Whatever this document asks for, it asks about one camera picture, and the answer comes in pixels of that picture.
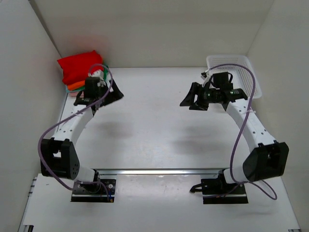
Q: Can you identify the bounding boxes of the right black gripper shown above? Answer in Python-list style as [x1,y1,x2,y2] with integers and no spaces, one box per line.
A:
[181,83,220,112]

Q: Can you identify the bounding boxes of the red t shirt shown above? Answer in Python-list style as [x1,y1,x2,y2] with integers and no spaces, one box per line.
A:
[57,50,103,86]

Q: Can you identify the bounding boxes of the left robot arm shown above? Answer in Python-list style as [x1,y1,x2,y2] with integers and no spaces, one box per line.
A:
[38,77,124,192]

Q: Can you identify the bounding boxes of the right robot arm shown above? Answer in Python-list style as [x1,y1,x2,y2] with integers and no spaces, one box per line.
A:
[180,72,289,194]

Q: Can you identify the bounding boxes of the green folded t shirt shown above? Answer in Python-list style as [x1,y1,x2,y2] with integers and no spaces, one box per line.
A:
[103,68,109,81]

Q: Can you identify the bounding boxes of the orange folded t shirt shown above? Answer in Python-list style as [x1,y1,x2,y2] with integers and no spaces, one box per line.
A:
[67,81,85,91]

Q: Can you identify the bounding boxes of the pink folded t shirt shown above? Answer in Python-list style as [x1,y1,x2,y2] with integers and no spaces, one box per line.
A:
[69,91,84,98]

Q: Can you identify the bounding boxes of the light blue folded t shirt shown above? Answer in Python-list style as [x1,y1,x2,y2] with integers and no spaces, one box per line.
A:
[65,86,72,93]

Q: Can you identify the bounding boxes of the white plastic basket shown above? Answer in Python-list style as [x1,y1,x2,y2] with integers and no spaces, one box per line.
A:
[206,55,262,99]

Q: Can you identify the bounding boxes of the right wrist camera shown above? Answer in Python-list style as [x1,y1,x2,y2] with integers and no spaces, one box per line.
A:
[201,70,211,82]

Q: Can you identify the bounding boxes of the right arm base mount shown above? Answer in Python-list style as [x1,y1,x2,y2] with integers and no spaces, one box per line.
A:
[189,174,249,205]

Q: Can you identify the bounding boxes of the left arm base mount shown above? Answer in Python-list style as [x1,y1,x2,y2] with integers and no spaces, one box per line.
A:
[70,174,117,203]

